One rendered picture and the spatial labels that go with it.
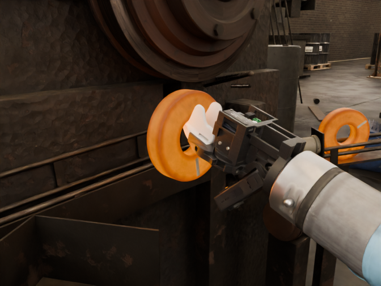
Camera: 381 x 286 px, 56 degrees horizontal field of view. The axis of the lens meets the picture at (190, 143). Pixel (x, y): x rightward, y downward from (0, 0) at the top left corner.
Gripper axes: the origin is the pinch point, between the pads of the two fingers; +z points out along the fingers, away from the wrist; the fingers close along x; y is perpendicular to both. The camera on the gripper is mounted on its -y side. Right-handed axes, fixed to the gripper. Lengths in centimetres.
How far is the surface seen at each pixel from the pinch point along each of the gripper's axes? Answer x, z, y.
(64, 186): 12.0, 19.4, -22.3
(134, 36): -2.3, 21.7, 8.4
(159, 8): -5.7, 19.6, 14.4
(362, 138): -68, -6, -13
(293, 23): -1007, 619, -124
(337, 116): -60, 1, -8
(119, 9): 0.8, 23.0, 12.9
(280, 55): -253, 148, -46
